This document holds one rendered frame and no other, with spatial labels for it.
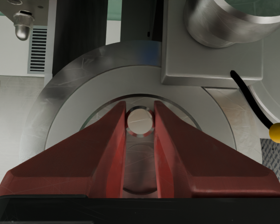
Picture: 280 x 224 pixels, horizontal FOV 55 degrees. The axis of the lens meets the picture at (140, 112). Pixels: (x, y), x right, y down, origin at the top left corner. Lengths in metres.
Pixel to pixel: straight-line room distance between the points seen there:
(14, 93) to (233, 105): 0.44
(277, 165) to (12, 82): 0.46
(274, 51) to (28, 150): 0.17
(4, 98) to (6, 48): 2.73
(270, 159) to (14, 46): 3.03
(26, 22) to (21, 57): 2.64
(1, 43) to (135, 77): 3.18
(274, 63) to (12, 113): 0.46
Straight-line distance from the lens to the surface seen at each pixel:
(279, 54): 0.20
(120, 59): 0.17
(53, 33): 0.19
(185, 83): 0.15
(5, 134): 0.55
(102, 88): 0.16
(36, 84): 0.54
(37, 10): 0.54
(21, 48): 3.22
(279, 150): 0.39
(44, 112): 0.17
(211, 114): 0.17
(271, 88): 0.19
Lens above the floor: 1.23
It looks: 4 degrees down
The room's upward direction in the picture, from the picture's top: 178 degrees counter-clockwise
